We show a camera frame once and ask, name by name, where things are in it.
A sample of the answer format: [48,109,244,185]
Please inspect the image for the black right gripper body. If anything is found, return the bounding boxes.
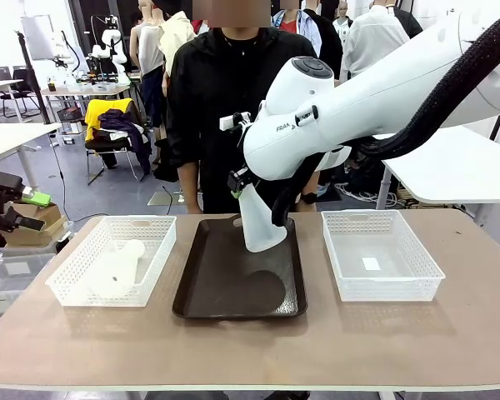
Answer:
[234,164,260,188]

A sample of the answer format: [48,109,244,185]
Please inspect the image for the white conical flask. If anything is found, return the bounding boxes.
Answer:
[237,182,288,254]
[85,239,147,299]

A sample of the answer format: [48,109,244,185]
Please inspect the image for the person's left forearm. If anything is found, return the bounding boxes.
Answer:
[302,171,321,195]

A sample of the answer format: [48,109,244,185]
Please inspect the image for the person's right forearm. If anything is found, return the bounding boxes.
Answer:
[177,160,201,200]

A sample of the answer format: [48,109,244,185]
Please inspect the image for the person's right hand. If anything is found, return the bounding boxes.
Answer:
[182,195,203,215]

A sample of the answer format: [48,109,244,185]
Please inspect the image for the brown cardboard box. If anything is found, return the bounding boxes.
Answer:
[3,201,68,248]

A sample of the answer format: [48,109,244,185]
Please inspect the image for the clear plastic storage bin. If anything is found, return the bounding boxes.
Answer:
[0,245,58,293]

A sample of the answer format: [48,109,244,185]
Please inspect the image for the person's black jacket torso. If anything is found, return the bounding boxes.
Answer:
[165,27,318,214]

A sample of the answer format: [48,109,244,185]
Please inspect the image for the dark brown plastic tray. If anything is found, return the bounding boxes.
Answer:
[172,212,308,321]

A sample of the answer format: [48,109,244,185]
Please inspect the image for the black office chair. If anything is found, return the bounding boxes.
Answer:
[0,65,41,119]

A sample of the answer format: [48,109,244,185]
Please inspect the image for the yellow cloth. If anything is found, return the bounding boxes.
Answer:
[85,98,134,141]

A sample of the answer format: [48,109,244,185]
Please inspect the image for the white perforated plastic basket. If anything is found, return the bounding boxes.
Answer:
[320,210,447,303]
[45,215,178,308]

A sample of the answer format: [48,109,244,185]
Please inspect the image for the black tripod stand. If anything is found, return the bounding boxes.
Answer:
[14,29,52,125]

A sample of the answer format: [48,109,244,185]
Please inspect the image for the dark purple cloth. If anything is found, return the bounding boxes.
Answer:
[98,108,153,168]

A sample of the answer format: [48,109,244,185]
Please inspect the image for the cluttered background table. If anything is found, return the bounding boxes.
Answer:
[39,78,133,110]

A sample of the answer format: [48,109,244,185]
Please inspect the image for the white light panel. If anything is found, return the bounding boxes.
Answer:
[20,14,56,62]

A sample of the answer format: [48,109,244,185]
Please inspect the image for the mannequin in cream jacket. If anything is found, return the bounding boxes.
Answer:
[157,10,198,78]

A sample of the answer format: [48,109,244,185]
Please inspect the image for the mannequin in blue jacket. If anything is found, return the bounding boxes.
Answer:
[270,7,323,58]

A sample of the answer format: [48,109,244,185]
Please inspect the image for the mannequin in white tank top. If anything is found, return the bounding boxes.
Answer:
[128,0,167,141]

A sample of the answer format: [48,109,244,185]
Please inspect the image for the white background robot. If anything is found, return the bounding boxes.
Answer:
[90,14,129,77]

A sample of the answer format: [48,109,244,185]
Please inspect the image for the mannequin in white shirt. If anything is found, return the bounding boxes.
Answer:
[339,2,413,83]

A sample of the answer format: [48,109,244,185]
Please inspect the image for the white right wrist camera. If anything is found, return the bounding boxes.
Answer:
[219,111,252,133]

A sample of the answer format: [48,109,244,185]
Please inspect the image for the metal frame chair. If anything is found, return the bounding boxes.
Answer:
[85,97,151,185]

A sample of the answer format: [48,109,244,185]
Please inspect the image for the black right arm cable sleeve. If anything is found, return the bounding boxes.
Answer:
[270,6,500,228]

